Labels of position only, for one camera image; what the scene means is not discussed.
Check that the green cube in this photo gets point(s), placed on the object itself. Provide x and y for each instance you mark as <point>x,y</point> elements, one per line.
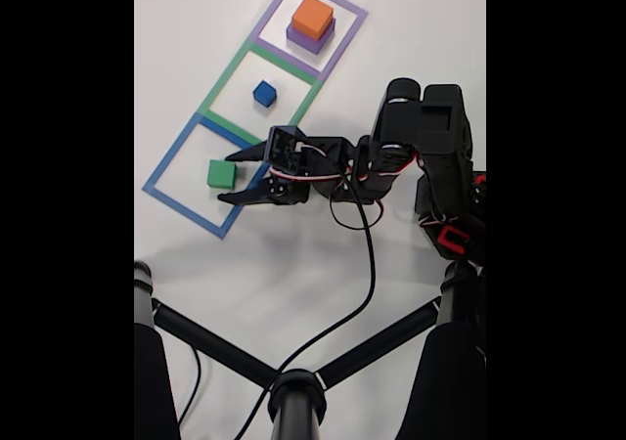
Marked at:
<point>221,173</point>

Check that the small blue cube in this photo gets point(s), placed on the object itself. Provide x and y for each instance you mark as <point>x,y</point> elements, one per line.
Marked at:
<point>264,93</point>

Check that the large purple cube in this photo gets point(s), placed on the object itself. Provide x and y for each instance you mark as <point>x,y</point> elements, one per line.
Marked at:
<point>305,44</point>

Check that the orange cube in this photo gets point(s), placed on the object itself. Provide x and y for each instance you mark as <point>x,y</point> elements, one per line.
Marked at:
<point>312,14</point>

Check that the red table clamp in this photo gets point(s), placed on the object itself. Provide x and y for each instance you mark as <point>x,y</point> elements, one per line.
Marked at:
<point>449,237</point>

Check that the black tripod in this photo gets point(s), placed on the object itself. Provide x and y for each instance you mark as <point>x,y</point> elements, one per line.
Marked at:
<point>296,410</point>

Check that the blue square frame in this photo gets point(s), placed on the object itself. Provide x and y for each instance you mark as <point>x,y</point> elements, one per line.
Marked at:
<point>171,152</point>

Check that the green square frame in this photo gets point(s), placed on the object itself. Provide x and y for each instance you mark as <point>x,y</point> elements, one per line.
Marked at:
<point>226,77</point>

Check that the purple square frame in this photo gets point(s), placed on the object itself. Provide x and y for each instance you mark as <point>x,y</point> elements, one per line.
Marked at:
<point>286,57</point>

